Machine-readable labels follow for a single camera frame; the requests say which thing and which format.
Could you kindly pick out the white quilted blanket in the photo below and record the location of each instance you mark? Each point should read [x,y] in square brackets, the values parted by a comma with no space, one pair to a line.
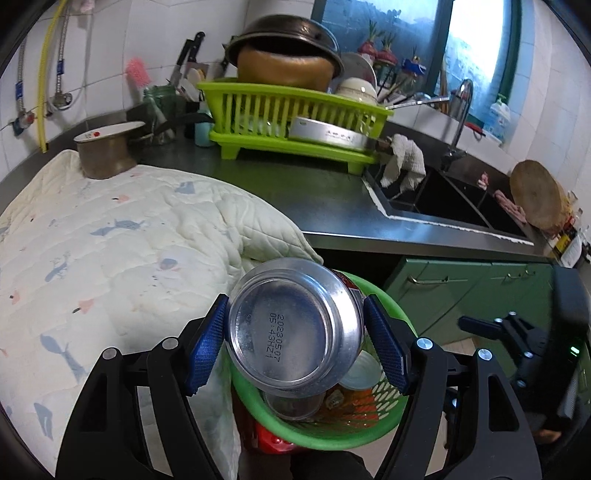
[115,230]

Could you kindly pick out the black kitchen sink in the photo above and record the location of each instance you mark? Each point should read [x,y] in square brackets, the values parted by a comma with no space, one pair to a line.
[443,198]

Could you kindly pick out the white spatula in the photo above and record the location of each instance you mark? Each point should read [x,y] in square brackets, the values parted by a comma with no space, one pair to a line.
[191,83]

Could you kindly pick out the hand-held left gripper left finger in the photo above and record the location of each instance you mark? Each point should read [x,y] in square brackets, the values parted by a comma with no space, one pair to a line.
[207,341]

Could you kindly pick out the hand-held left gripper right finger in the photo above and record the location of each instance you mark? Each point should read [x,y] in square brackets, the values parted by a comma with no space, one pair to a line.
[385,341]

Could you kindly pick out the brown round pot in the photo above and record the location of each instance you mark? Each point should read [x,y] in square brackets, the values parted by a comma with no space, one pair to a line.
[281,69]

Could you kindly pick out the silver aluminium can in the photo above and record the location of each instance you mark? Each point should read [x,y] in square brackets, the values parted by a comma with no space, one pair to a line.
[291,323]

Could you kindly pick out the round wooden cutting board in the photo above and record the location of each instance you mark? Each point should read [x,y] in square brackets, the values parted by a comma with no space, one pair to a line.
[538,196]

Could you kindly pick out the green cabinet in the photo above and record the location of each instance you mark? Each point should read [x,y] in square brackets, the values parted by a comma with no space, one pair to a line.
[461,295]

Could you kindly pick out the window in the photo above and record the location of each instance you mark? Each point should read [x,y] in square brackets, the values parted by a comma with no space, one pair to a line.
[369,18]

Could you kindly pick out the steel ladle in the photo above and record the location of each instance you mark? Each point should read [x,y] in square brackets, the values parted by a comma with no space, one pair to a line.
[415,102]

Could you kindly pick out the steel faucet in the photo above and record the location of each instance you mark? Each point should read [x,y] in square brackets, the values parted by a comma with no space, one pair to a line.
[461,115]

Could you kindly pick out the pink brush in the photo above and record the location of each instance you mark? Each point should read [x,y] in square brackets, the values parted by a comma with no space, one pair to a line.
[138,74]

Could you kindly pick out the white bowl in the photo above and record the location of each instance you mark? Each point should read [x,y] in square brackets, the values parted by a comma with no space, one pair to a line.
[358,90]

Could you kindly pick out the light blue cup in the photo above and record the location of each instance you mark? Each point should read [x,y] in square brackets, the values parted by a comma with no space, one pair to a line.
[204,134]

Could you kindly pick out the red snack wrapper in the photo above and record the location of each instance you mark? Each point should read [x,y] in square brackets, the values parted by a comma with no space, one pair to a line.
[355,401]

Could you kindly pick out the pink cloth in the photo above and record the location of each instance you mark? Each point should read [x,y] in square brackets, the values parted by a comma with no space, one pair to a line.
[510,205]

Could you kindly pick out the green plastic basket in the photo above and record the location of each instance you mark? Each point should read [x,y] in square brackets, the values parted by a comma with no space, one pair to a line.
[323,436]

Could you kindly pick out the green dish rack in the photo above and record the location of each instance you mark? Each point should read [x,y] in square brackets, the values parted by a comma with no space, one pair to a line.
[258,110]

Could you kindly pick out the blue flower pot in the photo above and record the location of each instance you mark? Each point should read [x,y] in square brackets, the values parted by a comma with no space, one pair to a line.
[413,67]

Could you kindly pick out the round steel pan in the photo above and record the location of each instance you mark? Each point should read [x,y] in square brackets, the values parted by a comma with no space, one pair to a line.
[328,134]

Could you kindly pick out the white plate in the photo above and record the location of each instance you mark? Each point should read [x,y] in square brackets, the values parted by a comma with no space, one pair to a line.
[358,64]

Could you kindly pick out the dark round container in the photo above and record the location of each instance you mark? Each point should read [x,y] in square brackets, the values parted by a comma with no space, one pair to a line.
[295,406]

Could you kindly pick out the small metal saucepan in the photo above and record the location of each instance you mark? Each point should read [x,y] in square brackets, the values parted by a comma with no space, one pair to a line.
[104,157]

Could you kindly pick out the black metal wok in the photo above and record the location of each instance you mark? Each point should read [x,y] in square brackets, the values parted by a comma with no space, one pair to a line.
[281,32]

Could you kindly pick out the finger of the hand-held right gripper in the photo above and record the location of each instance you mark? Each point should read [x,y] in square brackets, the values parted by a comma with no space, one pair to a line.
[485,326]

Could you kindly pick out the white paper cup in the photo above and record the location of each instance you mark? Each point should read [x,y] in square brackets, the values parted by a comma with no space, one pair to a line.
[362,371]

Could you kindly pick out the white dishcloth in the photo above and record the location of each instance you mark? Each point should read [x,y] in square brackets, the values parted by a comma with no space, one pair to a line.
[406,161]

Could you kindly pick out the sprouted red onion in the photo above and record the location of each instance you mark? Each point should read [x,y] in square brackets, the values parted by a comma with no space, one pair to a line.
[387,54]
[368,46]

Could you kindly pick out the white pump soap bottle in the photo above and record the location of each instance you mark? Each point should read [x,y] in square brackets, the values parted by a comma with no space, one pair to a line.
[499,115]

